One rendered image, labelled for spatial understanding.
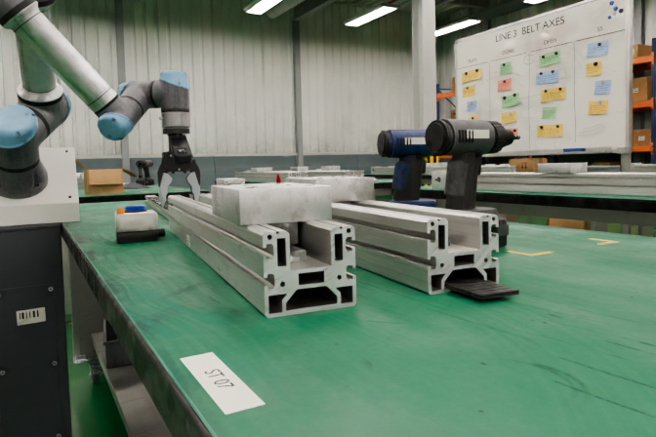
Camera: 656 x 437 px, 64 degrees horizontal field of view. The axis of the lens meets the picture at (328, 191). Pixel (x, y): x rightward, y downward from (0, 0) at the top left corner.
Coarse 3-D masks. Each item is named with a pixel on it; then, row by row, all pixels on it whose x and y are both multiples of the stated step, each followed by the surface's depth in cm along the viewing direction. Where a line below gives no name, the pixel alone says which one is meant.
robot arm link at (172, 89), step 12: (168, 72) 140; (180, 72) 141; (156, 84) 141; (168, 84) 140; (180, 84) 140; (156, 96) 141; (168, 96) 140; (180, 96) 140; (168, 108) 140; (180, 108) 141
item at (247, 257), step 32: (192, 224) 92; (224, 224) 68; (256, 224) 59; (320, 224) 58; (224, 256) 70; (256, 256) 54; (288, 256) 53; (320, 256) 57; (352, 256) 56; (256, 288) 55; (288, 288) 53; (320, 288) 59; (352, 288) 56
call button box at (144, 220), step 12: (120, 216) 106; (132, 216) 107; (144, 216) 108; (156, 216) 109; (120, 228) 106; (132, 228) 107; (144, 228) 108; (156, 228) 109; (120, 240) 106; (132, 240) 107; (144, 240) 108; (156, 240) 109
